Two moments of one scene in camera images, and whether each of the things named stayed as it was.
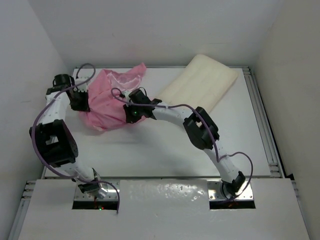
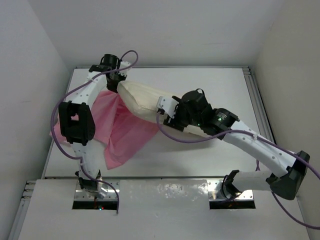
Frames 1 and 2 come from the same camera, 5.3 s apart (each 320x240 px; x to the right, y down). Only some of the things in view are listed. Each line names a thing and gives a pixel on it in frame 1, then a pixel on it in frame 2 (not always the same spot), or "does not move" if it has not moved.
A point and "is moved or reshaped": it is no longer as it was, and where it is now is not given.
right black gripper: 130,117 to 174,122
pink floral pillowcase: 107,109 is moved or reshaped
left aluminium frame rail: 21,209 does not move
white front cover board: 164,210 does not move
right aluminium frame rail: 275,168 does not move
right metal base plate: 215,193 does not move
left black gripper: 83,107 to 112,89
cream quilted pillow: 200,84 is moved or reshaped
